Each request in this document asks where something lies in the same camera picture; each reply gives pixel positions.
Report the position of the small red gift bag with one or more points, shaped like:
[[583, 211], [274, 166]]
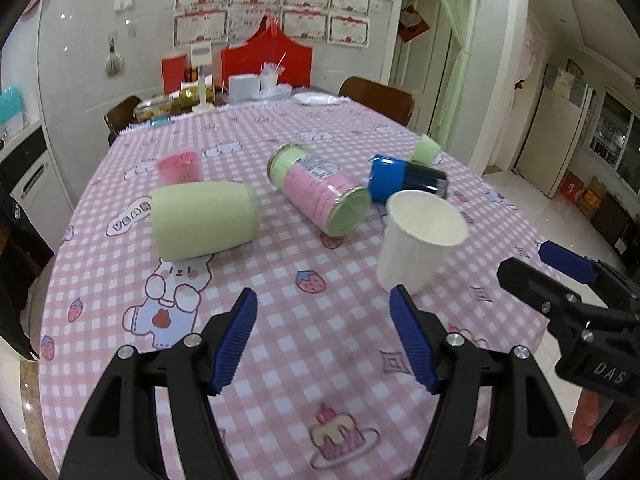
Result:
[[172, 72]]

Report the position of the small green cup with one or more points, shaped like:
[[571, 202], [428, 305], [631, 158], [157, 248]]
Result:
[[425, 151]]

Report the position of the gold can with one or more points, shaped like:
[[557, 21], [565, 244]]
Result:
[[187, 97]]

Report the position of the white wall switch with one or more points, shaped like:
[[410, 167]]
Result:
[[125, 2]]

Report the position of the person's right hand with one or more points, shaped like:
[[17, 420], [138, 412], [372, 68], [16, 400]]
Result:
[[590, 417]]

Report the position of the white refrigerator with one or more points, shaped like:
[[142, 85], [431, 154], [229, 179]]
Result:
[[550, 140]]

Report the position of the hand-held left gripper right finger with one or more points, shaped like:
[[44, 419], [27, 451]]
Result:
[[412, 340]]

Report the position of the clear food container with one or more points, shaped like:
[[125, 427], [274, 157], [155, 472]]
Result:
[[152, 109]]

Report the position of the blue can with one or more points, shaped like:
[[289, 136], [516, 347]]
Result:
[[387, 177]]

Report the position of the large green cup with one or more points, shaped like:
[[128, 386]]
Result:
[[200, 220]]

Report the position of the white sign stand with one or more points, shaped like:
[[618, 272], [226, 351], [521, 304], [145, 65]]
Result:
[[202, 55]]

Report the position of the red door ornament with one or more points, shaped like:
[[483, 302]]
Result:
[[412, 22]]

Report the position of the green curtain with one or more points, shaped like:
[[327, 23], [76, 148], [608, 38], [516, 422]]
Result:
[[457, 35]]

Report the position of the pink checked tablecloth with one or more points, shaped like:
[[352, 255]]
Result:
[[290, 265]]

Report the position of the white tissue box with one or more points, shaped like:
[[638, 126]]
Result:
[[243, 87]]

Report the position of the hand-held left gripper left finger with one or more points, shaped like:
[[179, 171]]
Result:
[[235, 340]]

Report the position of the pink cup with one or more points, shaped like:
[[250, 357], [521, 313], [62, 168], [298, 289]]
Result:
[[177, 167]]

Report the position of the large red gift bag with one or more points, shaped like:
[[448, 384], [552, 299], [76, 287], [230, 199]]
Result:
[[295, 60]]

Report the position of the white paper cup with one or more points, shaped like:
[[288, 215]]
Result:
[[410, 260]]

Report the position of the cup of straws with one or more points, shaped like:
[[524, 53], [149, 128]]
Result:
[[270, 80]]

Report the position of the white kitchen cabinet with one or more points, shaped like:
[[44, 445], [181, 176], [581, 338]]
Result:
[[35, 185]]

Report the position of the teal dish rack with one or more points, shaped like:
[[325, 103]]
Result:
[[12, 105]]

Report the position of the cardboard boxes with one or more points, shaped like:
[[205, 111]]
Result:
[[582, 195]]

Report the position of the brown wooden chair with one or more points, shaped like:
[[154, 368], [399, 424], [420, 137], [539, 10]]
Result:
[[120, 117], [380, 97]]

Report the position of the hanging wall brush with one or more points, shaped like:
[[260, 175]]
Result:
[[114, 62]]

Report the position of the dark floor box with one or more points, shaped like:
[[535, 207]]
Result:
[[615, 222]]

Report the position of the blue packet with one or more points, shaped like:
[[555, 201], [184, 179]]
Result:
[[161, 121]]

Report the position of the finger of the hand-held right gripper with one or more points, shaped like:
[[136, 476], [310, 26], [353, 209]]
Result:
[[565, 260], [530, 280]]

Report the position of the pink hanging cloth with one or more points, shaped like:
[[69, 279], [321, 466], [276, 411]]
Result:
[[532, 55]]

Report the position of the window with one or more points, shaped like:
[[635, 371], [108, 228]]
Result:
[[617, 130]]

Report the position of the pink and green can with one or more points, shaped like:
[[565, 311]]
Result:
[[310, 190]]

